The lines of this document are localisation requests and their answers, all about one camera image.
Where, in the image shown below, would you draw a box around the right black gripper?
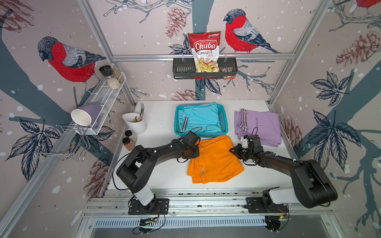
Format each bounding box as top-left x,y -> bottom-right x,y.
228,143 -> 254,161

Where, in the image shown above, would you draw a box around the orange pants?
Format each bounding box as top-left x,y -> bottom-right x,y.
188,135 -> 244,184

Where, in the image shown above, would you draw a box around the teal pants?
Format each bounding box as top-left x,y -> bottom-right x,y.
177,102 -> 222,133

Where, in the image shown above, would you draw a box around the purple pants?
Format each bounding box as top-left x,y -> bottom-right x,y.
234,109 -> 282,147

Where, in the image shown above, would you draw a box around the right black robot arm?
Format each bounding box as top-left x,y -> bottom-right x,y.
229,144 -> 338,208

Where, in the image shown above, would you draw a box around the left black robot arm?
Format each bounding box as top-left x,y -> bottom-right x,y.
116,133 -> 201,207

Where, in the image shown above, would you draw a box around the teal plastic basket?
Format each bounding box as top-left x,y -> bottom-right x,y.
174,102 -> 228,138

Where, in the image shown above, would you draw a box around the white utensil holder cup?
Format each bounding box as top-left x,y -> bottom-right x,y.
122,113 -> 147,134

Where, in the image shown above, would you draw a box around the brown spice jar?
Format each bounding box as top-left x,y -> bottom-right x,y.
123,137 -> 135,151

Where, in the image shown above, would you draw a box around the light spice jar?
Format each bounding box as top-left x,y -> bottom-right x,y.
125,130 -> 138,143

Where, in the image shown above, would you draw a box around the glass jar on shelf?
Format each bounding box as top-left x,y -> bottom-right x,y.
110,63 -> 124,83

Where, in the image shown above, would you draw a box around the red cassava chips bag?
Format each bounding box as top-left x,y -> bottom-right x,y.
188,31 -> 221,73

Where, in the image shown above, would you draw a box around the purple white cup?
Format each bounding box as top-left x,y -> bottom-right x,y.
70,103 -> 102,127

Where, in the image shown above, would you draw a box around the black lid spice jar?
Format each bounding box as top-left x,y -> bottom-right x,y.
99,65 -> 114,77

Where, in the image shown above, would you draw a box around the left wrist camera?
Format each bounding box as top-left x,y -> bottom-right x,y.
184,131 -> 201,146

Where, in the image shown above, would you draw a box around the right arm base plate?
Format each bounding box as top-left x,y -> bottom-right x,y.
243,196 -> 289,214

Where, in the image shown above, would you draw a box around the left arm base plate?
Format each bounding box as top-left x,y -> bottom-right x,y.
128,197 -> 170,215

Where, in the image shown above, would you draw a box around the black wall basket shelf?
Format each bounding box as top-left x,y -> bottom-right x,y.
173,58 -> 238,79

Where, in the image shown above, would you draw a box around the white wire wall shelf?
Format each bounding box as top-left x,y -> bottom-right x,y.
85,72 -> 127,135

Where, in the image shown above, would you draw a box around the wire cup rack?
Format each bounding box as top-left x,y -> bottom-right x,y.
34,124 -> 91,162

